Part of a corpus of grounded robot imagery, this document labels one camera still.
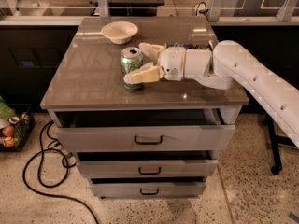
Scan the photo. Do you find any black floor cable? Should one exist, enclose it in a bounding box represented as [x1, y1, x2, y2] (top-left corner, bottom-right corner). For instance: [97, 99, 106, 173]
[21, 120, 100, 224]

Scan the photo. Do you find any green bag in basket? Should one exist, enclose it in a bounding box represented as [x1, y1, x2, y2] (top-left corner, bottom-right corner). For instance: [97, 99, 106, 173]
[0, 96, 15, 120]

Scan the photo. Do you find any white paper bowl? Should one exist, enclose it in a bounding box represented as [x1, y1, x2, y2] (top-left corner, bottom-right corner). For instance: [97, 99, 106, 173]
[101, 21, 138, 45]

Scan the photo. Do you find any black wire fruit basket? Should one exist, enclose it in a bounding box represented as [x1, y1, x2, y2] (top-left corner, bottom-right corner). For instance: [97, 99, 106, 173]
[0, 112, 35, 152]

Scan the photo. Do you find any grey drawer cabinet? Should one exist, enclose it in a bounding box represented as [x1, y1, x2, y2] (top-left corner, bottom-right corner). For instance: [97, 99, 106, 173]
[39, 16, 249, 201]

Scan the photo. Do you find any grey drawer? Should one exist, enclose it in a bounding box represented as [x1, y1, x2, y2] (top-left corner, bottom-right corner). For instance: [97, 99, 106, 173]
[57, 123, 235, 152]
[91, 177, 206, 199]
[77, 151, 218, 178]

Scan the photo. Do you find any green soda can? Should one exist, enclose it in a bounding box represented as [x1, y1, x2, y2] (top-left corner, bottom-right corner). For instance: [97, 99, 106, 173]
[120, 47, 143, 91]

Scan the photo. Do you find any bottom grey drawer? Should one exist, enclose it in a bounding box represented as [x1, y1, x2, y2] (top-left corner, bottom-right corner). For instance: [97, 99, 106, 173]
[91, 177, 206, 199]

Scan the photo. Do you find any orange fruit in basket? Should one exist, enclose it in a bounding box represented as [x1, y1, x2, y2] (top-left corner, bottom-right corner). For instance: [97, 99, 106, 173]
[2, 125, 14, 137]

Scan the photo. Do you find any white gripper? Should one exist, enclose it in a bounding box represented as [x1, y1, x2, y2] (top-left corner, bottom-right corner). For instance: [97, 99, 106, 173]
[123, 43, 186, 84]

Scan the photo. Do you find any top grey drawer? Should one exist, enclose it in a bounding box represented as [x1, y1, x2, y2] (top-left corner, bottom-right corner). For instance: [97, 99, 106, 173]
[57, 123, 235, 152]

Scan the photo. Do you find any middle grey drawer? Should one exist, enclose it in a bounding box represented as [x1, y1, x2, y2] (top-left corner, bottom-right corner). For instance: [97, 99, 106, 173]
[77, 151, 218, 178]

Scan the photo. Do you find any blue chip bag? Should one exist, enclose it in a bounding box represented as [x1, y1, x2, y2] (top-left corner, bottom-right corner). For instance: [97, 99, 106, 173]
[165, 42, 214, 51]

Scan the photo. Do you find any black stand with wheel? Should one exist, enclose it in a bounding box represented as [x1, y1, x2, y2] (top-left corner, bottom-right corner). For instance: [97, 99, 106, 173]
[265, 115, 295, 175]

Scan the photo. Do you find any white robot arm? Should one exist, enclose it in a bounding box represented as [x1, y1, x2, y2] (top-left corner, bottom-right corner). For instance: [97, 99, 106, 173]
[123, 40, 299, 147]

